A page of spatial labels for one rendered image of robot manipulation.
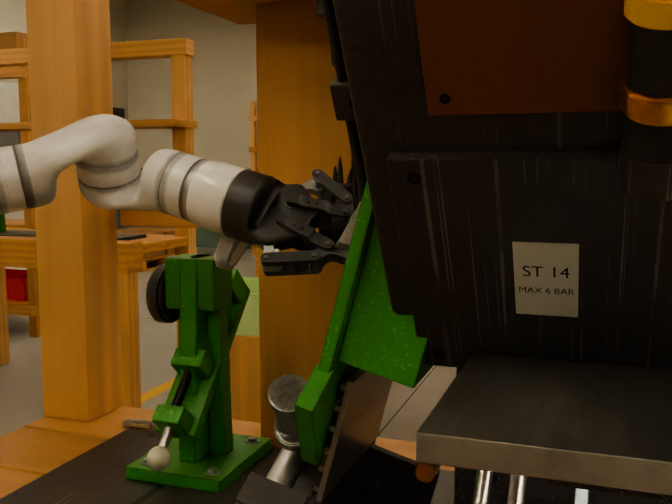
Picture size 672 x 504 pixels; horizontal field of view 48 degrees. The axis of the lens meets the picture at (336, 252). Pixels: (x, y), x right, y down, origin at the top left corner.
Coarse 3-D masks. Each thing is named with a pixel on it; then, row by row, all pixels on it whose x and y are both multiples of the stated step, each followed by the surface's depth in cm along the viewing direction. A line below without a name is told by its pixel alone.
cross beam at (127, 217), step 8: (120, 216) 124; (128, 216) 124; (136, 216) 123; (144, 216) 123; (152, 216) 122; (160, 216) 122; (168, 216) 121; (128, 224) 124; (136, 224) 124; (144, 224) 123; (152, 224) 122; (160, 224) 122; (168, 224) 122; (176, 224) 121; (184, 224) 121; (192, 224) 120
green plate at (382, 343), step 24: (360, 216) 62; (360, 240) 62; (360, 264) 63; (360, 288) 64; (384, 288) 63; (336, 312) 64; (360, 312) 64; (384, 312) 63; (336, 336) 64; (360, 336) 64; (384, 336) 64; (408, 336) 63; (336, 360) 65; (360, 360) 65; (384, 360) 64; (408, 360) 63; (336, 384) 68; (408, 384) 63
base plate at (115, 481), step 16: (128, 432) 110; (144, 432) 110; (96, 448) 104; (112, 448) 104; (128, 448) 104; (144, 448) 104; (272, 448) 104; (64, 464) 98; (80, 464) 98; (96, 464) 98; (112, 464) 98; (128, 464) 98; (256, 464) 98; (272, 464) 98; (48, 480) 93; (64, 480) 93; (80, 480) 93; (96, 480) 93; (112, 480) 93; (128, 480) 93; (240, 480) 93; (448, 480) 93; (16, 496) 88; (32, 496) 88; (48, 496) 88; (64, 496) 88; (80, 496) 88; (96, 496) 88; (112, 496) 88; (128, 496) 88; (144, 496) 88; (160, 496) 88; (176, 496) 88; (192, 496) 88; (208, 496) 88; (224, 496) 88; (448, 496) 88
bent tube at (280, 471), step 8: (352, 216) 75; (352, 224) 74; (344, 232) 74; (352, 232) 74; (344, 240) 73; (280, 456) 73; (288, 456) 73; (296, 456) 73; (280, 464) 72; (288, 464) 72; (296, 464) 73; (304, 464) 73; (272, 472) 72; (280, 472) 72; (288, 472) 72; (296, 472) 72; (280, 480) 71; (288, 480) 72; (296, 480) 72
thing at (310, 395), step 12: (312, 372) 64; (312, 384) 64; (324, 384) 64; (300, 396) 63; (312, 396) 63; (324, 396) 64; (300, 408) 62; (312, 408) 62; (324, 408) 65; (300, 420) 64; (312, 420) 63; (324, 420) 67; (300, 432) 66; (312, 432) 65; (324, 432) 68; (300, 444) 68; (312, 444) 66; (324, 444) 69; (312, 456) 68
